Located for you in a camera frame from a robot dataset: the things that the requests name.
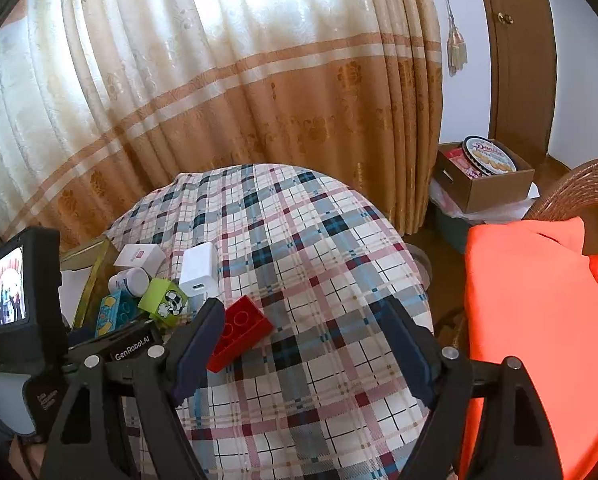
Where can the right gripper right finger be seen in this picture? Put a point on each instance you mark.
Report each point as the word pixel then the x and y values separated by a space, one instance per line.
pixel 514 439

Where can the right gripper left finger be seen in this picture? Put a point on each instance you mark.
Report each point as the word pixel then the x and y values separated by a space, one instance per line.
pixel 89 438

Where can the teal toy brick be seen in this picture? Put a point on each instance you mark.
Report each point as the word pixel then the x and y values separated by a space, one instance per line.
pixel 115 311

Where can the green football toy brick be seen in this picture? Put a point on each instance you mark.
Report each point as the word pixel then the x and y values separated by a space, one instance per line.
pixel 164 301

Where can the white pill bottle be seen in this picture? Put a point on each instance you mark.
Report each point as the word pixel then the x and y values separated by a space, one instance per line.
pixel 132 281

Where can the red toy brick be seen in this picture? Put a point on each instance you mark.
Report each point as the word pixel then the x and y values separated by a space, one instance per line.
pixel 245 326

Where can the white charger cube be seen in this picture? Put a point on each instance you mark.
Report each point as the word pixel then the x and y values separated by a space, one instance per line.
pixel 200 271

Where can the white box red logo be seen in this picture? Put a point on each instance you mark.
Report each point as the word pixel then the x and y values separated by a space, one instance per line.
pixel 148 257

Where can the white paper tray liner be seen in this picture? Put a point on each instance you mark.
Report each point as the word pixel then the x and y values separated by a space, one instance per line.
pixel 71 290

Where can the gold metal tray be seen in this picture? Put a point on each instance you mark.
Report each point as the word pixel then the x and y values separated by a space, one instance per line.
pixel 99 254

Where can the orange cushion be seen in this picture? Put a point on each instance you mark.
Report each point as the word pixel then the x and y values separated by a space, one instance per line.
pixel 532 293

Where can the plaid tablecloth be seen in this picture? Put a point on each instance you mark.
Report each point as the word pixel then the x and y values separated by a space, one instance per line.
pixel 321 397

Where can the cream and orange curtain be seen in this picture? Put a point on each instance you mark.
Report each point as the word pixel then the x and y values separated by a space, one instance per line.
pixel 104 101

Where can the cardboard box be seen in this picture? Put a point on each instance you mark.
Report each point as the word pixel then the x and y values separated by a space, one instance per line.
pixel 477 194

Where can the wicker chair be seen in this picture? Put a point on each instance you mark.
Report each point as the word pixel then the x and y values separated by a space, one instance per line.
pixel 572 193

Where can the round cookie tin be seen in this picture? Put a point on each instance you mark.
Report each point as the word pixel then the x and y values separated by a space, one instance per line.
pixel 487 156

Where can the curtain tassel tieback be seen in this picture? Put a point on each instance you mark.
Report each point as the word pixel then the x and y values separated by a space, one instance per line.
pixel 457 48

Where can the brown wooden door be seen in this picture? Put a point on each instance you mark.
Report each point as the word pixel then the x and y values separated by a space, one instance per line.
pixel 523 75

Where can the camera display screen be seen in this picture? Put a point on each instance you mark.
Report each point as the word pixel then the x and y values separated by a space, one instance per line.
pixel 12 304

